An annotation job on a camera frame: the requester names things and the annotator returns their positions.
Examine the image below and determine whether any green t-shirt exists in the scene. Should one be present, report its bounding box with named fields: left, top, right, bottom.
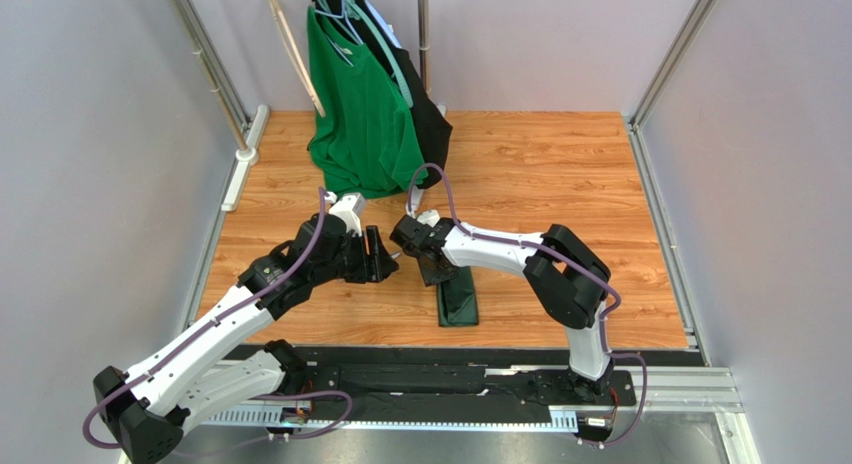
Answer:
left=306, top=7, right=424, bottom=199

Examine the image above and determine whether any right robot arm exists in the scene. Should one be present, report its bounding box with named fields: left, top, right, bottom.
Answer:
left=390, top=215, right=621, bottom=395

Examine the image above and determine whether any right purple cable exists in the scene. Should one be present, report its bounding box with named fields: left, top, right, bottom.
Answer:
left=405, top=162, right=648, bottom=449

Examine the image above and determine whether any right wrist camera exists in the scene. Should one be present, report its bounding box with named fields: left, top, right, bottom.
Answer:
left=416, top=209, right=441, bottom=227

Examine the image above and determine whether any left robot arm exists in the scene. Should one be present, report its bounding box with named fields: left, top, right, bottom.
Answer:
left=83, top=213, right=399, bottom=463

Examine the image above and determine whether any white corner pole bracket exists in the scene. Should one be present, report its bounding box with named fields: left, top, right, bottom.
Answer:
left=220, top=104, right=270, bottom=212

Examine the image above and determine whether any black t-shirt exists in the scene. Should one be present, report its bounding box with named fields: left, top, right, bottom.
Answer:
left=349, top=0, right=453, bottom=191

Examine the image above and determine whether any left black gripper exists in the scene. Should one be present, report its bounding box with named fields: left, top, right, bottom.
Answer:
left=312, top=225, right=400, bottom=287

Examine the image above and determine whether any purple cable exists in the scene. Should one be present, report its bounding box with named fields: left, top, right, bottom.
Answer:
left=405, top=162, right=648, bottom=449
left=82, top=186, right=355, bottom=449

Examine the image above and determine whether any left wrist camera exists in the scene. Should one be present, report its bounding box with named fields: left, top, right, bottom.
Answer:
left=328, top=193, right=367, bottom=236

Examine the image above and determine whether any white clothes rack base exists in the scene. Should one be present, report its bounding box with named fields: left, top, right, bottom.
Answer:
left=409, top=98, right=453, bottom=213

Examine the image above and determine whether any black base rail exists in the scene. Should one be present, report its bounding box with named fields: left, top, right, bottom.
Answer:
left=219, top=345, right=640, bottom=426

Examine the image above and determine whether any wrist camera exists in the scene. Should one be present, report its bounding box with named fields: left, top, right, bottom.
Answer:
left=416, top=209, right=441, bottom=227
left=328, top=193, right=367, bottom=236

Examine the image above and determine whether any metal rack pole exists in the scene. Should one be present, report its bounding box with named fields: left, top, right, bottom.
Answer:
left=417, top=0, right=431, bottom=93

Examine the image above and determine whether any dark green cloth napkin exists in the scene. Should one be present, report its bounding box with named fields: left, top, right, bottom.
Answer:
left=436, top=267, right=479, bottom=327

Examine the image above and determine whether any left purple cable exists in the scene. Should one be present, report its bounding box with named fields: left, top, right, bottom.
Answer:
left=82, top=186, right=355, bottom=449

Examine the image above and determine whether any teal clothes hanger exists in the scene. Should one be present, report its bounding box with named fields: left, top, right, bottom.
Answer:
left=312, top=0, right=415, bottom=109

